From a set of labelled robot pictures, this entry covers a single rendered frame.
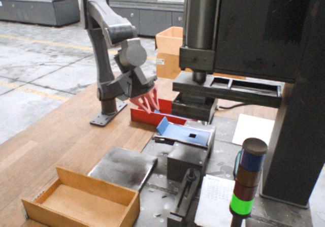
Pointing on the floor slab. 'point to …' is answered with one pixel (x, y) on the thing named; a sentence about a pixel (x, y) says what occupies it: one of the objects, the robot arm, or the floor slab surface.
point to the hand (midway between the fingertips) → (153, 109)
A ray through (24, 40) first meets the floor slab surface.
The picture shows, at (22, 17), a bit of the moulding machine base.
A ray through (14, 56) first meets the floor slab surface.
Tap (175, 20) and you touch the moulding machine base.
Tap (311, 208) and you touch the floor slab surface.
